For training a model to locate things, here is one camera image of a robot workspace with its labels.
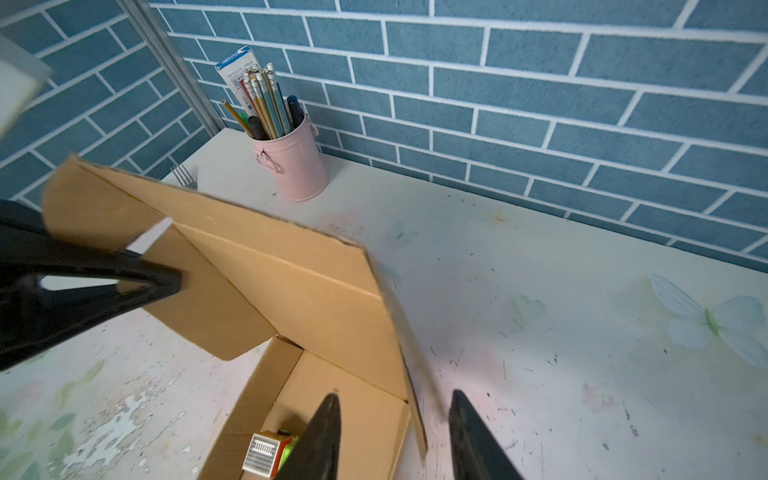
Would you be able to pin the metal fork teal handle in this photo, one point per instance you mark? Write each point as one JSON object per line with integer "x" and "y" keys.
{"x": 184, "y": 178}

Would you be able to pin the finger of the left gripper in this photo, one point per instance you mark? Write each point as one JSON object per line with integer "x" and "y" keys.
{"x": 35, "y": 319}

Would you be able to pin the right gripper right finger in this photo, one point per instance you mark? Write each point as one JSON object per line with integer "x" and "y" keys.
{"x": 475, "y": 453}

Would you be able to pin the small green white toy block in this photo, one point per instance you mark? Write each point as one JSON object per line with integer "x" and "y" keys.
{"x": 266, "y": 454}

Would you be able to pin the brown cardboard box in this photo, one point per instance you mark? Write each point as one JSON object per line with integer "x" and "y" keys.
{"x": 312, "y": 300}

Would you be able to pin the pens in bucket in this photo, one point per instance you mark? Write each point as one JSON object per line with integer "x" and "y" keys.
{"x": 267, "y": 113}

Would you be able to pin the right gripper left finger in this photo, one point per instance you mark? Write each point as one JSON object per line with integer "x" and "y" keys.
{"x": 316, "y": 455}

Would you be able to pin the pink pen holder bucket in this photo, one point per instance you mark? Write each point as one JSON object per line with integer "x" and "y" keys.
{"x": 295, "y": 162}

